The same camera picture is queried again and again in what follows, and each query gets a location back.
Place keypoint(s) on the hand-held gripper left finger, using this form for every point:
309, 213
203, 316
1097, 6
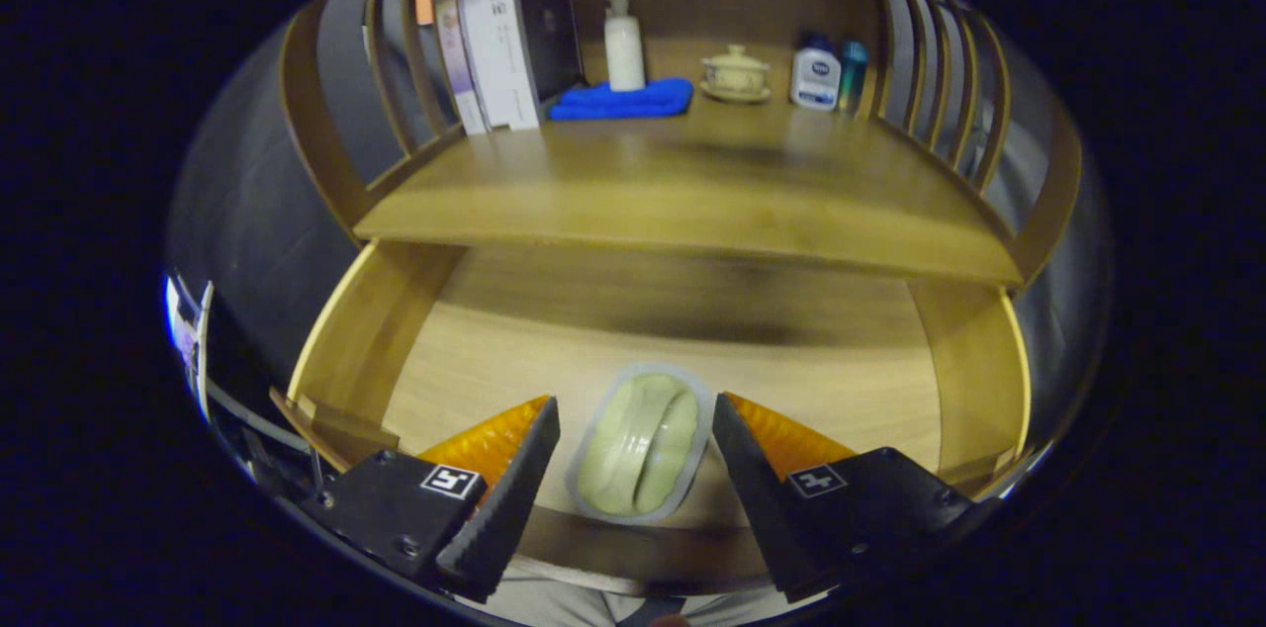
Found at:
504, 498

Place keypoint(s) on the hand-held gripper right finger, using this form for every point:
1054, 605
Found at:
762, 498

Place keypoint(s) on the green scrub brush with sponge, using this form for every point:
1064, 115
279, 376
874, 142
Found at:
638, 444

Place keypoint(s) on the wooden countertop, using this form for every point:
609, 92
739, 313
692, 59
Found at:
692, 182

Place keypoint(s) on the black backdrop cloth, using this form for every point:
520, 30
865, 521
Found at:
257, 212

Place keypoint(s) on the blue folded cloth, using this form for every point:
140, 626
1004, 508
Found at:
623, 100

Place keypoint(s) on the beige lidded teacup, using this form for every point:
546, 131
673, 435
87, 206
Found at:
735, 75

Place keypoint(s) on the white lotion bottle blue cap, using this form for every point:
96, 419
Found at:
815, 75

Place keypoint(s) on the teal slim bottle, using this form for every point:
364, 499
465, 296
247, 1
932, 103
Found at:
853, 78

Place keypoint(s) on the thin pale purple book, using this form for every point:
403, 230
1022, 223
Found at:
457, 63

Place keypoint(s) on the thick white book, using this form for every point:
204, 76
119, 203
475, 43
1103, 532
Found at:
509, 44

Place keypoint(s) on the white pump bottle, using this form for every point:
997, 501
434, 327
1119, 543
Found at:
624, 48

